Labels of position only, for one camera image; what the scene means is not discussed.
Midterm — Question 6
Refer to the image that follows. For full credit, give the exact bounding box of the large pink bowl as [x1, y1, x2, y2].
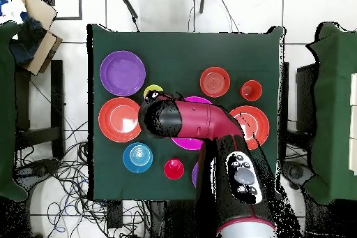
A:
[170, 96, 213, 151]

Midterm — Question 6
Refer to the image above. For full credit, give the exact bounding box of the blue bowl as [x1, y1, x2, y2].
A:
[122, 142, 154, 174]

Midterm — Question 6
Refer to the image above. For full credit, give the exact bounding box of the stack of white boxes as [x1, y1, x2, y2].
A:
[349, 73, 357, 176]

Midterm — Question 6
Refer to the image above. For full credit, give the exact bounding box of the yellow cup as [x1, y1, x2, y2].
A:
[143, 84, 165, 101]

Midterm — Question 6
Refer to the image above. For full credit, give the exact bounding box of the small orange bowl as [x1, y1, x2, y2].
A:
[199, 66, 231, 98]

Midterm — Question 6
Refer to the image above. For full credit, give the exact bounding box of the red cup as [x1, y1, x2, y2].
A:
[163, 158, 185, 181]

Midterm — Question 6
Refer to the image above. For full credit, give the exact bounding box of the purple bowl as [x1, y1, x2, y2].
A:
[191, 161, 199, 188]
[99, 50, 146, 97]

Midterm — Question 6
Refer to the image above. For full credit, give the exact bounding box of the large orange bowl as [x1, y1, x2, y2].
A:
[98, 96, 143, 143]
[229, 105, 271, 151]

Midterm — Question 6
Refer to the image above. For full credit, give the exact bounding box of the dark green tablecloth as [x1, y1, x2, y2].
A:
[87, 23, 285, 202]

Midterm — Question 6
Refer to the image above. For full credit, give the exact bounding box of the orange cup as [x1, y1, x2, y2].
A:
[239, 80, 264, 102]

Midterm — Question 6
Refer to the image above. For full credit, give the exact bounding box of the black power adapter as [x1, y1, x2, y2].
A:
[107, 200, 123, 229]

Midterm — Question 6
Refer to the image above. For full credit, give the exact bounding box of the black bench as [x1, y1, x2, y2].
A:
[15, 59, 66, 161]

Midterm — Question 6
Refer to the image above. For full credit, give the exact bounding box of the black side stand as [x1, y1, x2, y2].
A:
[295, 63, 317, 133]

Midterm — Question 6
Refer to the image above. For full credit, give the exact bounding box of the cardboard box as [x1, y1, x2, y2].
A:
[8, 0, 63, 76]

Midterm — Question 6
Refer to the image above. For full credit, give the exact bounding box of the green covered side table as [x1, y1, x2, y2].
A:
[303, 22, 357, 205]
[0, 21, 29, 202]

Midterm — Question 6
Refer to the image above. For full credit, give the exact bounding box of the dark blue cloth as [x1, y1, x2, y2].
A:
[9, 11, 47, 66]

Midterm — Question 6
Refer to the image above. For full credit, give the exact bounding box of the tangle of black cables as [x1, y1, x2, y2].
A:
[16, 120, 151, 238]

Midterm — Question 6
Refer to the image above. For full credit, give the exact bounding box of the black pedestal leg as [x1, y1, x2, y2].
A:
[281, 161, 314, 190]
[13, 158, 61, 186]

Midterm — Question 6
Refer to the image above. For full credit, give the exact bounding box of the dark floor frame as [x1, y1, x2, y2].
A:
[41, 0, 83, 21]

